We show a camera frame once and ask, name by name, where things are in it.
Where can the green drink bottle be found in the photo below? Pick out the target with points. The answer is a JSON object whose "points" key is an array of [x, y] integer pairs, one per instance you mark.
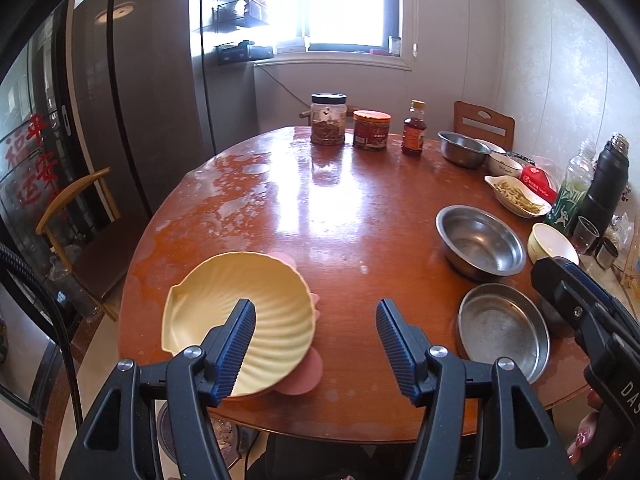
{"points": [[567, 200]]}

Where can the black thermos flask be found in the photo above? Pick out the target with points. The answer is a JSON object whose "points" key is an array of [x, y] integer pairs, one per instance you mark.
{"points": [[600, 195]]}

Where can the window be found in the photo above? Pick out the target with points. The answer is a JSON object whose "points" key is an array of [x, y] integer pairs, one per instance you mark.
{"points": [[345, 5]]}

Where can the red packet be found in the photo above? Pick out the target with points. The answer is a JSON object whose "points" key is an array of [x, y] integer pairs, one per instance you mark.
{"points": [[537, 180]]}

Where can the shallow steel plate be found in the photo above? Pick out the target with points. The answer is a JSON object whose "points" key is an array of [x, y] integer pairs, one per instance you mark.
{"points": [[500, 325]]}

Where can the curved-back wooden chair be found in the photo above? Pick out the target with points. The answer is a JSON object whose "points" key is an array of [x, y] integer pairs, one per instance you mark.
{"points": [[100, 280]]}

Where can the steel thermos cup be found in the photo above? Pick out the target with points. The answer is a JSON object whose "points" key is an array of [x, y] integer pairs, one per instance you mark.
{"points": [[606, 255]]}

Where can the grey refrigerator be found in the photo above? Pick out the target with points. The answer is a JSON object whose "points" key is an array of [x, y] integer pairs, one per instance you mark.
{"points": [[150, 85]]}

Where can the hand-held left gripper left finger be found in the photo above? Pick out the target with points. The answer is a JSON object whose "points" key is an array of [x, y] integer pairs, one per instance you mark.
{"points": [[235, 350]]}

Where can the clear plastic cup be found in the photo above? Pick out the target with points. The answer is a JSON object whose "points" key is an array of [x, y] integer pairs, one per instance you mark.
{"points": [[584, 235]]}

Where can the yellow shell-shaped plate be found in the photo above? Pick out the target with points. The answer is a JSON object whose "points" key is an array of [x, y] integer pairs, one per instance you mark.
{"points": [[260, 290]]}

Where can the brown sauce bottle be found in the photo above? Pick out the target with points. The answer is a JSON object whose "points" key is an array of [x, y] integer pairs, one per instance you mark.
{"points": [[413, 135]]}

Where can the pink plate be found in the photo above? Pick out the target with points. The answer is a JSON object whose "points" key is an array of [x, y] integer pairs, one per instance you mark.
{"points": [[300, 375]]}

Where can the dark glass door red decals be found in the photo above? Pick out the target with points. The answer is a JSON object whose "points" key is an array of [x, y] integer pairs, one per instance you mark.
{"points": [[30, 135]]}

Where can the red tin can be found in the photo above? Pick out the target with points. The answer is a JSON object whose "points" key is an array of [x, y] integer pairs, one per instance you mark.
{"points": [[371, 132]]}

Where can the white dish with food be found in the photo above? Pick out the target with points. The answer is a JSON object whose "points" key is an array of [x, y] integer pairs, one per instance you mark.
{"points": [[515, 195]]}

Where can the white ceramic bowl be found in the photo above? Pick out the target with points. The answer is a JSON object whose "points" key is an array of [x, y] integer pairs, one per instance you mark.
{"points": [[505, 164]]}

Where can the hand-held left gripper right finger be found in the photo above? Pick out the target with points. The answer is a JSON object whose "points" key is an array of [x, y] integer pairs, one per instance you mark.
{"points": [[395, 345]]}

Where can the glass jar with black lid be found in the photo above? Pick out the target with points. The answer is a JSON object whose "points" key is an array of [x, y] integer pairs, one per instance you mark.
{"points": [[327, 125]]}

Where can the small steel bowl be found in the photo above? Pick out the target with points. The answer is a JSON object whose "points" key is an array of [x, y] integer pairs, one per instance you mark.
{"points": [[462, 145]]}

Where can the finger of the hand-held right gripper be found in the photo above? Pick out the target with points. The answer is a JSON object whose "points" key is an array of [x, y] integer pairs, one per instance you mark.
{"points": [[602, 295], [565, 300]]}

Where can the large steel bowl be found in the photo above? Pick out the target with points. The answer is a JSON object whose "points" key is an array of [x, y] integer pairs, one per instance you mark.
{"points": [[480, 240]]}

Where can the wooden chair with cutout back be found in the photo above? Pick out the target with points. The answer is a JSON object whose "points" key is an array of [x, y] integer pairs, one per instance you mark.
{"points": [[482, 120]]}

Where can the person's right hand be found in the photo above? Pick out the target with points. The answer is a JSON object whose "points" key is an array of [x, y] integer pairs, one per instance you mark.
{"points": [[592, 412]]}

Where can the small clear jar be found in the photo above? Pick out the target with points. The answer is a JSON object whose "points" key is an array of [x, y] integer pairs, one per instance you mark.
{"points": [[395, 46]]}

